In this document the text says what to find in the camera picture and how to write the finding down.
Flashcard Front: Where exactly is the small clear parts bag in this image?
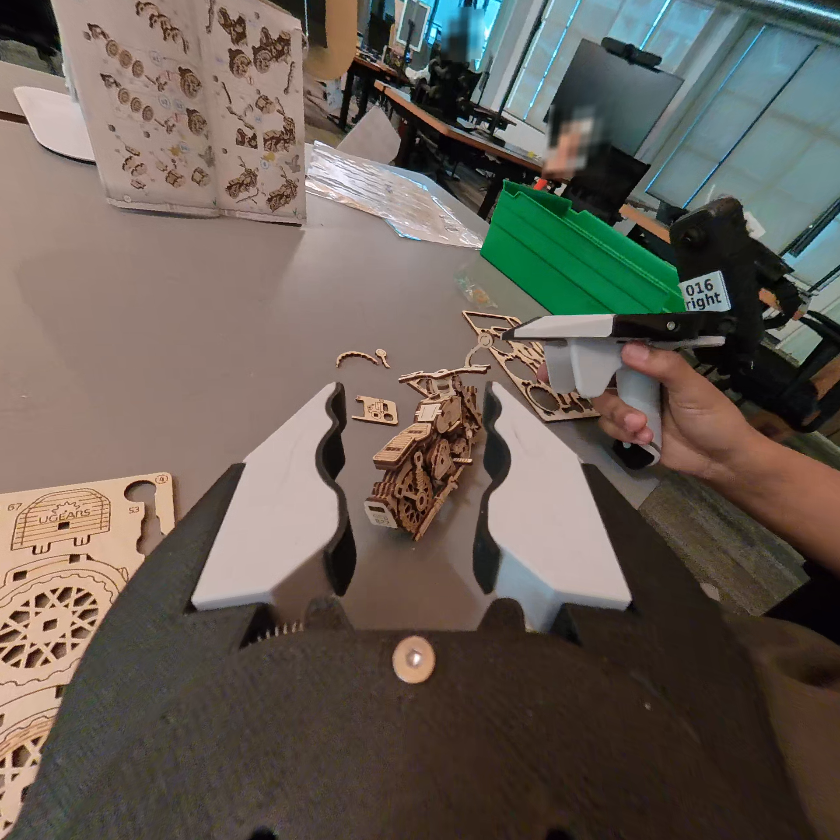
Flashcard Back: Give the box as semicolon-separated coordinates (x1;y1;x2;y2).
455;270;500;309

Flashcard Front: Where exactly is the person's tan trouser leg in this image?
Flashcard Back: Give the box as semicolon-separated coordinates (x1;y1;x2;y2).
742;617;840;840

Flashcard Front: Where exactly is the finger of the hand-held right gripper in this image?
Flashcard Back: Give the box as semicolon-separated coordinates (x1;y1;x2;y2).
502;314;618;344

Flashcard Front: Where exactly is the black background monitor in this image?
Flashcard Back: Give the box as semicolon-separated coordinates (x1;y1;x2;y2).
545;38;685;158

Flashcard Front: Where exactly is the clear plastic wrapper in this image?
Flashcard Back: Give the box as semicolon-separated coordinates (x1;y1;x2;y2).
305;141;488;250

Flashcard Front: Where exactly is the large desk monitor tan frame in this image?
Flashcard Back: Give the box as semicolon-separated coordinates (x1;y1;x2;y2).
303;0;358;81

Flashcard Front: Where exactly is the small flat wooden plate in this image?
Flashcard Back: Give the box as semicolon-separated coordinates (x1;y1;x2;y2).
352;395;399;427

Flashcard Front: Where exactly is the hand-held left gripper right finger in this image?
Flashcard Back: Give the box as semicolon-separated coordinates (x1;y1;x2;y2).
472;382;633;633

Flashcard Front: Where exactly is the grey desk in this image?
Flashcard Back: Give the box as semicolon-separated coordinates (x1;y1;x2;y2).
0;62;664;634

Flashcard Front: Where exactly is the small white screen on stand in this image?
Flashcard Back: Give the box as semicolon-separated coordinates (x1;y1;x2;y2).
397;0;433;50

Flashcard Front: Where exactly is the wooden parts sheet with holes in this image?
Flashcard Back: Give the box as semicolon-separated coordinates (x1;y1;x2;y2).
462;310;601;422

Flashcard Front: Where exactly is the white monitor stand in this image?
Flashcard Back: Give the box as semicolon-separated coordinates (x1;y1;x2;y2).
13;85;98;164

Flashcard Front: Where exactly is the person's right forearm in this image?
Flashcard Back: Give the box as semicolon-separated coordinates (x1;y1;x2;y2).
718;420;840;581

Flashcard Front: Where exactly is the wooden motorcycle model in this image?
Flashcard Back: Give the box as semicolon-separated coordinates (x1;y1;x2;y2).
364;331;500;542

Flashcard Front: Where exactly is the assembly instruction booklet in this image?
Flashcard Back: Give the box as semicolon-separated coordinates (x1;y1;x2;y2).
51;0;308;227

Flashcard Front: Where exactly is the wooden top background desk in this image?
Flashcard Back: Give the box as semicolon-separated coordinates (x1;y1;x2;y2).
374;82;549;221
620;203;677;245

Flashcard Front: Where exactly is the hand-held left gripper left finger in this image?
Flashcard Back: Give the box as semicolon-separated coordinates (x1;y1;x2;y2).
190;381;357;613

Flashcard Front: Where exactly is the green plastic bin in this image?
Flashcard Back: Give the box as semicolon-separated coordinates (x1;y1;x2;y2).
480;180;686;316

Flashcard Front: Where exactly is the person's right hand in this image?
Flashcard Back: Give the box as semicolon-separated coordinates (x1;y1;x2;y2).
597;346;746;479

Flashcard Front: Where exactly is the black webcam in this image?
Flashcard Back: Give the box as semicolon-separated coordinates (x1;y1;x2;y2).
600;36;664;67

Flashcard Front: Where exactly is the wooden parts sheet with wheels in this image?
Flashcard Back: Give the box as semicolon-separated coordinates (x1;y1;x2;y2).
0;472;178;840

